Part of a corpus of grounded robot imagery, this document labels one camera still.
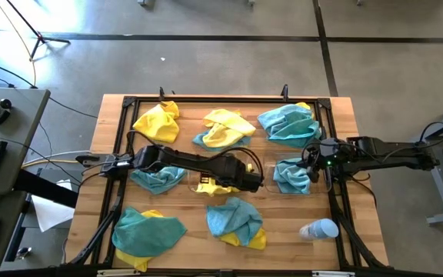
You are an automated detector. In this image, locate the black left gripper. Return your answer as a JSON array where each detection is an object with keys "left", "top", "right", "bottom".
[{"left": 227, "top": 157, "right": 265, "bottom": 194}]

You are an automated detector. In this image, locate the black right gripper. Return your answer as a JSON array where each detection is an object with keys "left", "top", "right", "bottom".
[{"left": 305, "top": 142, "right": 336, "bottom": 185}]

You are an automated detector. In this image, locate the blue microfiber towel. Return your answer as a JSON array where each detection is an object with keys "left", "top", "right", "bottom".
[
  {"left": 272, "top": 157, "right": 312, "bottom": 195},
  {"left": 192, "top": 129, "right": 252, "bottom": 152},
  {"left": 257, "top": 103, "right": 323, "bottom": 149},
  {"left": 205, "top": 196, "right": 264, "bottom": 248},
  {"left": 129, "top": 165, "right": 188, "bottom": 195}
]

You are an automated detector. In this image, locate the teal microfiber towel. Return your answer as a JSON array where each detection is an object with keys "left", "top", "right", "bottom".
[{"left": 111, "top": 206, "right": 188, "bottom": 259}]

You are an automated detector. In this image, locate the pale blue plastic bottle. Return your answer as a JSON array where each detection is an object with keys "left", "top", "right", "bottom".
[{"left": 298, "top": 218, "right": 340, "bottom": 242}]

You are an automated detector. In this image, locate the grey metal table stand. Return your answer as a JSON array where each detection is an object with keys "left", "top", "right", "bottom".
[{"left": 409, "top": 98, "right": 443, "bottom": 226}]

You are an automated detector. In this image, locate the white paper sheet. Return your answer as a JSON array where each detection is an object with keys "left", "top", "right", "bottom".
[{"left": 31, "top": 179, "right": 75, "bottom": 233}]

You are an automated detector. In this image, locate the black metal support beam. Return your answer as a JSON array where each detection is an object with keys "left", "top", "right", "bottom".
[{"left": 4, "top": 168, "right": 79, "bottom": 262}]

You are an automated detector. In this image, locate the grey office desk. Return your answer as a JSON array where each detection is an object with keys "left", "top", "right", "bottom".
[{"left": 0, "top": 87, "right": 52, "bottom": 273}]

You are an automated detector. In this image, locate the black tripod stand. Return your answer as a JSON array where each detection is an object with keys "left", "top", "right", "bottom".
[{"left": 5, "top": 0, "right": 72, "bottom": 61}]

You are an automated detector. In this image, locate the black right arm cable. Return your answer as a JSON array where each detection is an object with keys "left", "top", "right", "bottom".
[{"left": 301, "top": 141, "right": 325, "bottom": 167}]

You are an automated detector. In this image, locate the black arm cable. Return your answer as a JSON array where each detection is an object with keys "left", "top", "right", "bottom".
[
  {"left": 212, "top": 145, "right": 265, "bottom": 182},
  {"left": 301, "top": 141, "right": 325, "bottom": 167}
]

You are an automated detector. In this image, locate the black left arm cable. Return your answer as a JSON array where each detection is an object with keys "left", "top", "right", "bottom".
[{"left": 212, "top": 145, "right": 265, "bottom": 182}]

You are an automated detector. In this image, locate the black aluminium table frame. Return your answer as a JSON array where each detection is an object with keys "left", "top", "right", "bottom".
[{"left": 62, "top": 95, "right": 390, "bottom": 277}]

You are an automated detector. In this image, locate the silver metal bracket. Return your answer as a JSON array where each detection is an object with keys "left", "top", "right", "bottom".
[
  {"left": 97, "top": 269, "right": 142, "bottom": 277},
  {"left": 312, "top": 270, "right": 355, "bottom": 277}
]

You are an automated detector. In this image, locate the white floor cable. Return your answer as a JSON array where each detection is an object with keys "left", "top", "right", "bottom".
[{"left": 23, "top": 149, "right": 92, "bottom": 165}]

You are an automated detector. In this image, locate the yellow floor cable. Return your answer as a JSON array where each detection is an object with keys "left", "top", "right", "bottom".
[
  {"left": 0, "top": 0, "right": 38, "bottom": 88},
  {"left": 21, "top": 159, "right": 79, "bottom": 169}
]

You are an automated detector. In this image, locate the black floor cable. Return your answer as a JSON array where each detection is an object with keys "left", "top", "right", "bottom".
[{"left": 0, "top": 52, "right": 38, "bottom": 90}]

